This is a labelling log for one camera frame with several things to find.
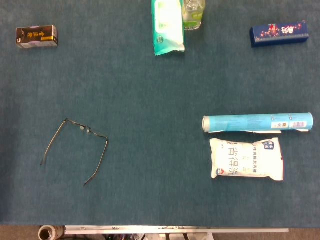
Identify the blue felt table cloth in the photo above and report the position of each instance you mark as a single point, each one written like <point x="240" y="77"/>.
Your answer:
<point x="150" y="100"/>

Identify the light blue rolled tube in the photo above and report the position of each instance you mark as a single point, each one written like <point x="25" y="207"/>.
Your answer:
<point x="250" y="122"/>

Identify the green wet wipes pack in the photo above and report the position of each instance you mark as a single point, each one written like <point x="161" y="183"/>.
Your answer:
<point x="167" y="27"/>

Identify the white printed plastic bag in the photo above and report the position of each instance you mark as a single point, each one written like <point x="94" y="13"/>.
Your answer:
<point x="246" y="158"/>

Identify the clear green-label plastic bottle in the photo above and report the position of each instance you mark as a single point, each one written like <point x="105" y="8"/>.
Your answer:
<point x="193" y="17"/>

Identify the dark blue long box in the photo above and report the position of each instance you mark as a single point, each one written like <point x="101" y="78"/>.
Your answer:
<point x="279" y="35"/>

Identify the black gold-printed small box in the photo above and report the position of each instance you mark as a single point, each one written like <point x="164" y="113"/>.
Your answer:
<point x="37" y="36"/>

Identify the clear tape roll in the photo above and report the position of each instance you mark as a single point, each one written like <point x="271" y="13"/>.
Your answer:
<point x="49" y="232"/>

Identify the silver aluminium rail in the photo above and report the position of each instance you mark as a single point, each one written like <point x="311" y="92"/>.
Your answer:
<point x="175" y="229"/>

